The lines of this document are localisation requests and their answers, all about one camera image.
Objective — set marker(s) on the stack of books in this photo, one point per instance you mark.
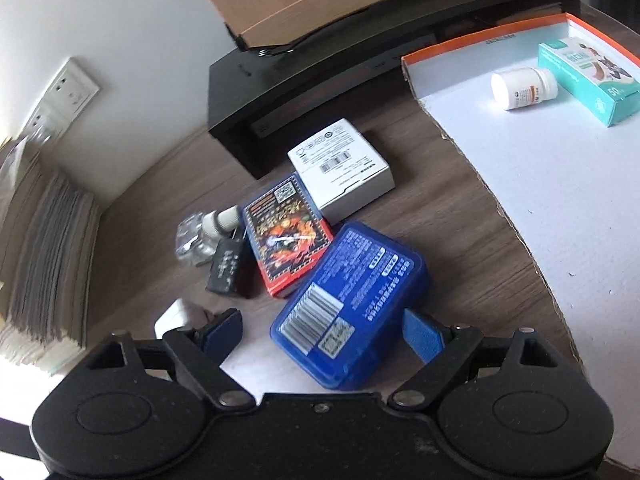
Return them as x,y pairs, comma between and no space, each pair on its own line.
45,270

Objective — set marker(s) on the white cardboard box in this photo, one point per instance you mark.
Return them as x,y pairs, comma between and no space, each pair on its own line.
342,172

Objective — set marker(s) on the white pill bottle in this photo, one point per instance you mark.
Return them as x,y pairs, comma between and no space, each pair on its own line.
522,90

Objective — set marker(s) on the black monitor stand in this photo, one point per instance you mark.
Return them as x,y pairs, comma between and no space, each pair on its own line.
350,75

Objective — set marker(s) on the blue plastic box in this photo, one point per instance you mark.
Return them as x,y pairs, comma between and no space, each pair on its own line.
350,305

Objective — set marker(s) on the teal medicine box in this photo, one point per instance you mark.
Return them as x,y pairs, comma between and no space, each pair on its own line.
590,82

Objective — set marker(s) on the red playing card box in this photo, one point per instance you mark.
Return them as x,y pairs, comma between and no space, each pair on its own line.
287,240

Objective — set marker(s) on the black adapter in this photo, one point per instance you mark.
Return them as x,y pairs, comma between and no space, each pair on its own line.
227,266

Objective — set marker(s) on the clear glass bottle white cap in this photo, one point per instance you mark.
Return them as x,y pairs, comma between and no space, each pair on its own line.
200,240

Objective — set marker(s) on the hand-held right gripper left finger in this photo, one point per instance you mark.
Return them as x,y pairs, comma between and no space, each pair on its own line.
223,334

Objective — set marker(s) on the white tray box orange rim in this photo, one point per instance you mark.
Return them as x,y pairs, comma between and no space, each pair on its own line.
550,185

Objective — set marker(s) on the metal board holder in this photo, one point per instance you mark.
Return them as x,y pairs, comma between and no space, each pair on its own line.
272,51

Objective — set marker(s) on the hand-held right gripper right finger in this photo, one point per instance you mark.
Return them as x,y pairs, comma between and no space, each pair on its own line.
422,336

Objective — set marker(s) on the white wall socket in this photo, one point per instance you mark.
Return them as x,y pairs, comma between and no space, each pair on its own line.
67,85
42,117

